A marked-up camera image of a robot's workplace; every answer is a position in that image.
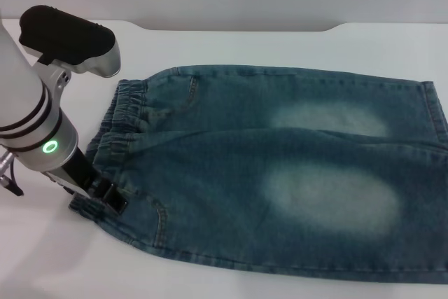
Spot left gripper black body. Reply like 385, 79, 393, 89
45, 148, 103, 197

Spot blue denim shorts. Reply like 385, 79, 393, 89
69, 64, 448, 285

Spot left arm cable with connector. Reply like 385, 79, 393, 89
0, 150, 25, 197

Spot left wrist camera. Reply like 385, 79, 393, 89
18, 4, 122, 78

